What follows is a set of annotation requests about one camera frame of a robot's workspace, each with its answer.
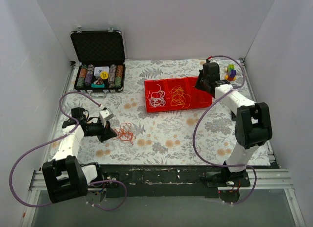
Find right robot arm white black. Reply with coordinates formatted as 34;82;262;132
195;61;272;187

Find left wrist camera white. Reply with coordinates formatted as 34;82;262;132
99;105;114;126

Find red three-compartment tray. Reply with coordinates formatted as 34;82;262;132
144;77;213;113

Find colourful toy block figure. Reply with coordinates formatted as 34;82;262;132
224;64;237;81

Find black microphone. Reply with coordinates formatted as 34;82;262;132
231;111;236;121

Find floral table mat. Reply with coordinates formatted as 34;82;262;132
47;59;273;166

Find yellow round chip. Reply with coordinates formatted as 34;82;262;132
100;71;109;80

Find black poker chip case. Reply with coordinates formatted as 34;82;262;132
70;29;126;93

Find white cable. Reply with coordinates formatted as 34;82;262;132
146;84;168;108

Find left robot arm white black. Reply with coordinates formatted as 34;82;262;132
42;107;117;204

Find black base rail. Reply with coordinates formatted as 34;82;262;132
75;163;252;199

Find white card deck box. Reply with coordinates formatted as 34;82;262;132
94;66;110;75

